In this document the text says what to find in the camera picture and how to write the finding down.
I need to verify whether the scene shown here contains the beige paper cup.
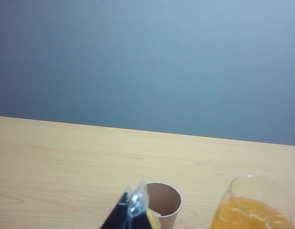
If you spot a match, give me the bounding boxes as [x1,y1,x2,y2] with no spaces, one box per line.
[145,182,182,229]

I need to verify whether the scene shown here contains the wine glass with orange juice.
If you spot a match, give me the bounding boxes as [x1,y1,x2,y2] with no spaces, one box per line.
[211,175,295,229]

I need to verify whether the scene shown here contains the yellow lemon slice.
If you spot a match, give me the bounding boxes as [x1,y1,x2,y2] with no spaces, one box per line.
[147,208,163,229]

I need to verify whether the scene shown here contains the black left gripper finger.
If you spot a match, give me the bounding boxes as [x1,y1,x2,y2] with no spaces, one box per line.
[99,179,152,229]

